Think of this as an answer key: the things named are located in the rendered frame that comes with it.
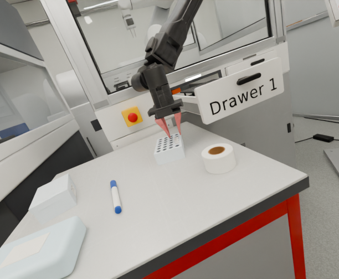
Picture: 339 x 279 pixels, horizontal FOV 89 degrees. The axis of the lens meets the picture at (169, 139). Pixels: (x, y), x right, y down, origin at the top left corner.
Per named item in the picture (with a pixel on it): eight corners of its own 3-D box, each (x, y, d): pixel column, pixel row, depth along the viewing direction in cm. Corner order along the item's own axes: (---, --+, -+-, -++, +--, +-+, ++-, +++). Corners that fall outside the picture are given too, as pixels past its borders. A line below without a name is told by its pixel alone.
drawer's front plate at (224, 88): (284, 92, 56) (281, 56, 52) (205, 125, 51) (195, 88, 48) (280, 92, 57) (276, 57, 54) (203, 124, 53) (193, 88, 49)
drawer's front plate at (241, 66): (278, 71, 90) (276, 48, 87) (231, 90, 86) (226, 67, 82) (276, 71, 92) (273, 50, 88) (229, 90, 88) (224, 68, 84)
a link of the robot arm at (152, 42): (155, 33, 44) (179, 53, 49) (135, 48, 53) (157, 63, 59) (140, 76, 43) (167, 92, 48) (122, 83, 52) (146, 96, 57)
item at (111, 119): (289, 70, 94) (287, 41, 89) (108, 142, 78) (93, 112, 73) (207, 80, 182) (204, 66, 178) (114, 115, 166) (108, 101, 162)
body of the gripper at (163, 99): (152, 113, 54) (143, 90, 52) (183, 103, 53) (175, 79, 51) (149, 119, 48) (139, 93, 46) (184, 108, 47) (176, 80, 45)
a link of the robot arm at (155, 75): (148, 63, 43) (165, 58, 45) (135, 70, 48) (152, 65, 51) (157, 91, 45) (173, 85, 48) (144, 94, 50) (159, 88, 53)
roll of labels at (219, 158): (238, 171, 36) (234, 155, 35) (205, 176, 38) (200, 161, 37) (234, 155, 42) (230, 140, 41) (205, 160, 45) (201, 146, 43)
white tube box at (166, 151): (185, 158, 49) (181, 146, 48) (158, 165, 50) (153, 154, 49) (183, 141, 61) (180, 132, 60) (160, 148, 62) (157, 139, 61)
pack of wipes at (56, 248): (89, 227, 35) (78, 211, 34) (74, 275, 26) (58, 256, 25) (15, 259, 34) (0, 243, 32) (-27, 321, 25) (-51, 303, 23)
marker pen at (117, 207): (123, 211, 36) (120, 206, 36) (116, 216, 36) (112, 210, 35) (117, 183, 49) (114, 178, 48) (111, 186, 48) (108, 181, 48)
